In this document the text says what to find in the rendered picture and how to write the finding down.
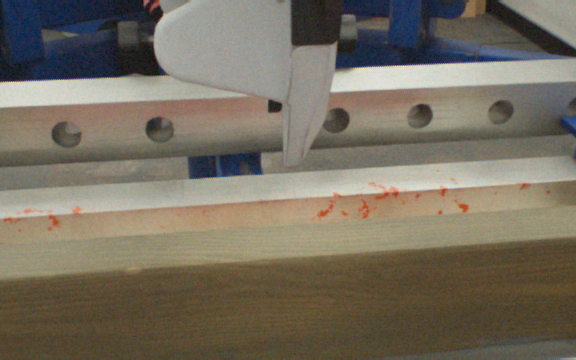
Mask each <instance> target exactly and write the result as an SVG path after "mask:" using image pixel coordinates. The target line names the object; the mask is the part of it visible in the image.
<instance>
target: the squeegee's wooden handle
mask: <svg viewBox="0 0 576 360"><path fill-rule="evenodd" d="M574 339H576V205H569V206H554V207H539V208H524V209H509V210H494V211H478V212H463V213H448V214H433V215H419V216H404V217H388V218H373V219H358V220H343V221H328V222H313V223H297V224H283V226H268V227H253V228H238V229H223V230H207V231H192V232H177V233H162V234H148V235H133V236H117V237H102V238H87V239H72V240H57V241H42V242H27V243H12V244H0V360H358V359H369V358H379V357H391V356H402V355H412V354H423V353H434V352H444V351H455V350H466V349H476V348H488V347H499V346H509V345H520V344H531V343H541V342H552V341H564V340H574Z"/></svg>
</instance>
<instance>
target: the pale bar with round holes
mask: <svg viewBox="0 0 576 360"><path fill-rule="evenodd" d="M563 117H576V59H567V60H542V61H518V62H494V63H469V64H445V65H421V66H397V67H372V68H348V69H335V70H334V76H333V82H332V87H331V92H330V97H329V102H328V107H327V112H326V118H325V121H324V123H323V124H322V126H321V128H320V130H319V132H318V134H317V135H316V138H315V140H314V142H313V144H312V146H311V147H310V149H309V150H320V149H338V148H355V147H372V146H390V145H408V144H425V143H443V142H460V141H477V140H496V139H513V138H530V137H548V135H566V134H571V133H570V132H569V131H568V130H567V129H564V128H563V127H562V126H561V124H560V123H561V119H562V118H563ZM267 152H283V148H282V109H281V110H280V112H275V113H269V112H268V110H267V100H266V99H265V98H260V97H255V96H251V95H246V94H241V93H236V92H231V91H227V90H222V89H217V88H212V87H207V86H202V85H197V84H192V83H187V82H183V81H179V80H177V79H175V78H173V77H171V76H153V77H129V78H104V79H80V80H56V81H31V82H7V83H0V168H5V167H22V166H40V165H58V164H75V163H92V162H110V161H128V160H145V159H162V158H180V157H197V156H215V155H233V154H250V153H267Z"/></svg>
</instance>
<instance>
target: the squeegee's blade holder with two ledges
mask: <svg viewBox="0 0 576 360"><path fill-rule="evenodd" d="M358 360H576V339H574V340H564V341H552V342H541V343H531V344H520V345H509V346H499V347H488V348H476V349H466V350H455V351H444V352H434V353H423V354H412V355H402V356H391V357H379V358H369V359H358Z"/></svg>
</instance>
